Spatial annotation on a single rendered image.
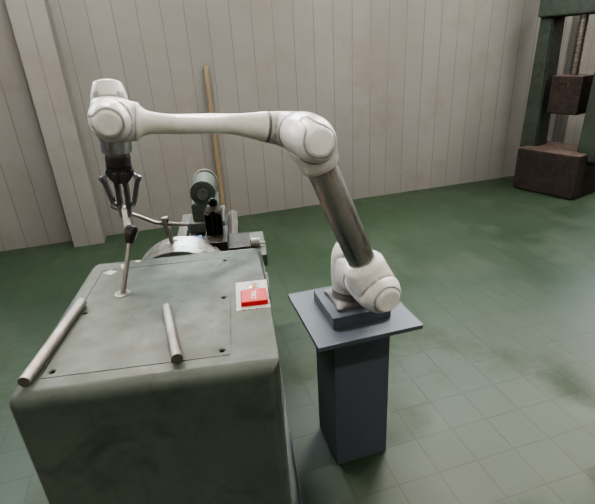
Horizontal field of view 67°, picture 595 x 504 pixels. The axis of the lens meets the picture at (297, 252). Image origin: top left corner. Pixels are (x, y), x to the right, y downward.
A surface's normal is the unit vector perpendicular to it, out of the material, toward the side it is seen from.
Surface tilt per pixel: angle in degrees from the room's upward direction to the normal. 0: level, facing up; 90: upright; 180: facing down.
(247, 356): 0
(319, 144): 84
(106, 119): 90
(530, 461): 0
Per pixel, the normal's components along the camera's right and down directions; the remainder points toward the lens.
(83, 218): 0.28, 0.38
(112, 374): -0.06, -0.91
